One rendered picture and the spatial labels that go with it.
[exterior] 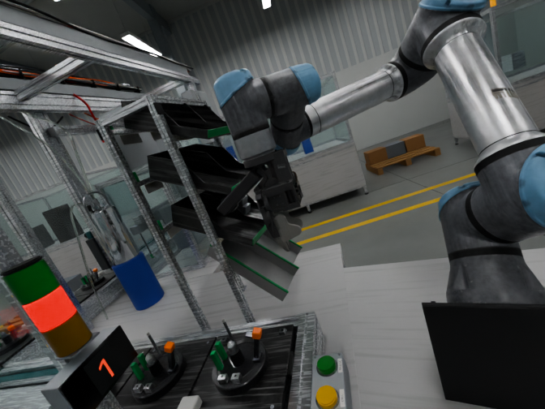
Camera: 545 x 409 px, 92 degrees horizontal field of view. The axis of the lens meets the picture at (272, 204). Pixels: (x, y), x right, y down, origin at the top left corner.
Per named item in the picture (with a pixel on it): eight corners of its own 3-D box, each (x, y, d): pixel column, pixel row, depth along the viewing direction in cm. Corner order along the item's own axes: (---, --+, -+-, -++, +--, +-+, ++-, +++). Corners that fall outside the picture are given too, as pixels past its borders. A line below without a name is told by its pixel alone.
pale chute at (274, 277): (293, 276, 92) (299, 267, 90) (282, 301, 81) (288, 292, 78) (226, 235, 96) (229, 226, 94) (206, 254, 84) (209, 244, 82)
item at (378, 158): (420, 151, 580) (416, 133, 570) (441, 154, 503) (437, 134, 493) (366, 170, 596) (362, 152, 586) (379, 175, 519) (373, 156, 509)
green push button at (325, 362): (336, 360, 59) (334, 353, 59) (337, 376, 55) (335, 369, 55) (319, 362, 60) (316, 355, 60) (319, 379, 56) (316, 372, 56)
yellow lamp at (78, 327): (99, 330, 45) (83, 307, 44) (73, 355, 40) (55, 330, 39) (78, 334, 46) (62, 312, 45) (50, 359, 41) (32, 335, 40)
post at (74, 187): (141, 283, 175) (20, 66, 141) (131, 292, 167) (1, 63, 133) (135, 285, 176) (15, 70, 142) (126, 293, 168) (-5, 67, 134)
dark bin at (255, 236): (268, 226, 88) (270, 206, 85) (253, 246, 76) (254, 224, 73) (196, 210, 96) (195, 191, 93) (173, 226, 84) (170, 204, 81)
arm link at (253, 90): (256, 60, 45) (210, 75, 44) (278, 123, 48) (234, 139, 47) (249, 75, 53) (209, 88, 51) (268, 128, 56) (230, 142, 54)
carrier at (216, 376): (295, 329, 73) (280, 292, 70) (283, 424, 51) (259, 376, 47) (220, 341, 79) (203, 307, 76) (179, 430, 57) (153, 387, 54)
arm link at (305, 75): (301, 96, 60) (257, 111, 59) (307, 50, 50) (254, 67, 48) (317, 120, 58) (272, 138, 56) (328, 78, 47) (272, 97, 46)
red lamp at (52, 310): (83, 307, 44) (67, 281, 42) (55, 329, 39) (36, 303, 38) (62, 312, 45) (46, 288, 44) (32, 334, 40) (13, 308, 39)
